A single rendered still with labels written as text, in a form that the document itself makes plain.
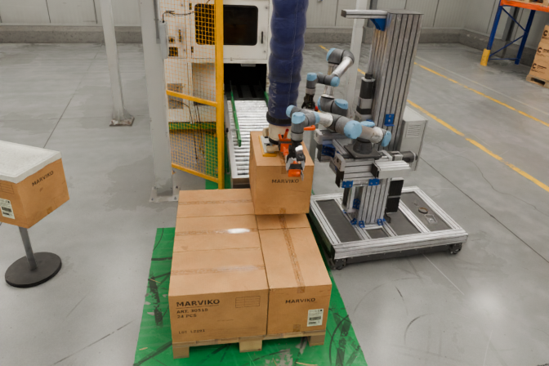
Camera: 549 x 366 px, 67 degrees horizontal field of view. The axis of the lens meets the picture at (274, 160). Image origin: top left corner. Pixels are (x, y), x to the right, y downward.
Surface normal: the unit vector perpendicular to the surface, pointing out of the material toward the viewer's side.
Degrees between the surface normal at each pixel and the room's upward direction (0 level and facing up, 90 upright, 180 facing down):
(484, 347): 0
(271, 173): 90
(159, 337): 0
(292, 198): 90
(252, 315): 90
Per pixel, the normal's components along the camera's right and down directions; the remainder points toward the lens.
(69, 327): 0.05, -0.89
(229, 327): 0.14, 0.45
